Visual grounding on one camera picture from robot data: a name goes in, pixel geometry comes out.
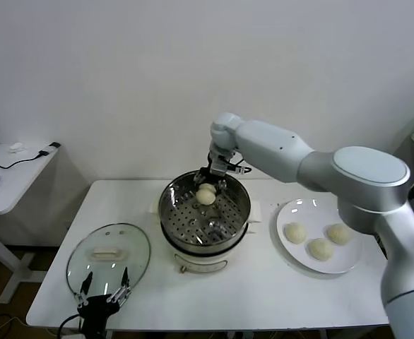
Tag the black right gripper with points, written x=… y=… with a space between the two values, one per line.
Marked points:
x=215 y=177

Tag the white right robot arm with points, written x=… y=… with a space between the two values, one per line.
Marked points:
x=274 y=148

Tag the small white crumpled tissue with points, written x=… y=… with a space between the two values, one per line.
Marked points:
x=16 y=148

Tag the cream electric cooker base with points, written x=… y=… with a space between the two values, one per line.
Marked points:
x=200 y=263

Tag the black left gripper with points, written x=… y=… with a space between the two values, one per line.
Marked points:
x=95 y=310

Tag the white side desk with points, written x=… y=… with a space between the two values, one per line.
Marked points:
x=16 y=183

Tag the white steamed baozi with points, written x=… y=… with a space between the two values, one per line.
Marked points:
x=205 y=197
x=320 y=249
x=295 y=233
x=339 y=233

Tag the white ceramic plate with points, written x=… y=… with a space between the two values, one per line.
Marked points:
x=291 y=215

